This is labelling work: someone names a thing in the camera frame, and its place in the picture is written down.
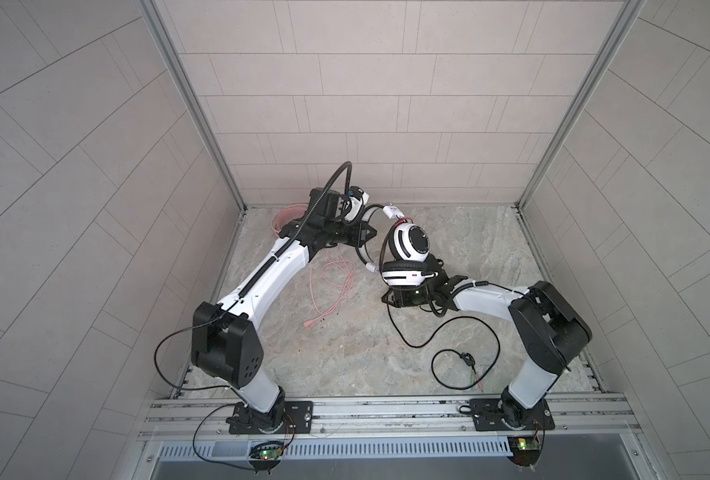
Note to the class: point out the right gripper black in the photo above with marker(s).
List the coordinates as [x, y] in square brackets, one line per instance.
[399, 297]

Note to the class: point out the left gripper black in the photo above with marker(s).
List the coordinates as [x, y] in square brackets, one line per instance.
[355, 238]

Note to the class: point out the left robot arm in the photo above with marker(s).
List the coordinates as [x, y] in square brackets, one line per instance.
[225, 343]

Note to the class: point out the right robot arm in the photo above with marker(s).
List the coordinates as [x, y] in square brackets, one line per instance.
[552, 332]

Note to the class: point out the pink headphones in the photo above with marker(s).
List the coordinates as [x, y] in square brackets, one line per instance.
[287, 214]

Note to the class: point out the right controller circuit board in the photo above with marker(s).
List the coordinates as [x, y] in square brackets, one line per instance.
[525, 451]

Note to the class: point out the controller circuit board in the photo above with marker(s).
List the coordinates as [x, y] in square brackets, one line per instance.
[525, 451]
[267, 451]

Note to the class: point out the left controller circuit board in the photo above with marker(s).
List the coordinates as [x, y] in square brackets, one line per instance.
[267, 451]

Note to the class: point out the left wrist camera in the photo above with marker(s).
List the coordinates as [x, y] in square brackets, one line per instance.
[357, 200]

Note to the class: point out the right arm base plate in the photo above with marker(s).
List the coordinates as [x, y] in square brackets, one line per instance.
[487, 415]

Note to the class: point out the white slotted cable duct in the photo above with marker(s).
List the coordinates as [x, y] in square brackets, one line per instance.
[344, 448]

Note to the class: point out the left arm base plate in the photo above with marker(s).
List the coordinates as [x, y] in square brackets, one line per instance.
[295, 417]

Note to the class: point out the aluminium mounting rail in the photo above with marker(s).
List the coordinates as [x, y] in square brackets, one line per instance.
[390, 416]

